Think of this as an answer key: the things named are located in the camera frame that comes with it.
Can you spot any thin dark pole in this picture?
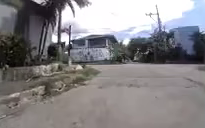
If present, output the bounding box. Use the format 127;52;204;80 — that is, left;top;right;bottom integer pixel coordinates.
67;24;73;66

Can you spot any grey concrete road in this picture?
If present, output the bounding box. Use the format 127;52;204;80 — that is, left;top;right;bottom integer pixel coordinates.
0;63;205;128

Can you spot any group of trees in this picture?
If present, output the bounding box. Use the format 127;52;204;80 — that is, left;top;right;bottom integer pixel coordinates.
110;27;191;64

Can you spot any palm tree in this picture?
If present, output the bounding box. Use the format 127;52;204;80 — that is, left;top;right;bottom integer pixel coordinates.
37;0;92;62

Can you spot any utility pole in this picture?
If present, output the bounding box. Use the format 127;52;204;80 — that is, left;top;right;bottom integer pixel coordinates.
145;4;164;64

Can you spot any raised concrete kerb strip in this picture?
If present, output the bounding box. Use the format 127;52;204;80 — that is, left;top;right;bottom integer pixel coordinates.
0;65;102;122

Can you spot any pale blue building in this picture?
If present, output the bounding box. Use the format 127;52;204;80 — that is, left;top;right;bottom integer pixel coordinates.
169;25;201;56

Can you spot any grey house with sloped roof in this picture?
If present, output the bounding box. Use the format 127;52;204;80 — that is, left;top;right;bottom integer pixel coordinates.
0;0;54;66

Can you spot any green hedge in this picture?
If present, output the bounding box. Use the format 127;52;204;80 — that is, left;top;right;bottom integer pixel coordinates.
0;32;34;70

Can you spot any white building with graffiti wall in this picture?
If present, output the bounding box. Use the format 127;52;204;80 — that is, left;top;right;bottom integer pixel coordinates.
69;33;120;64

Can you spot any low concrete wall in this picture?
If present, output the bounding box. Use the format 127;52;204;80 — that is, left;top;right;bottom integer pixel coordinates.
0;63;71;84

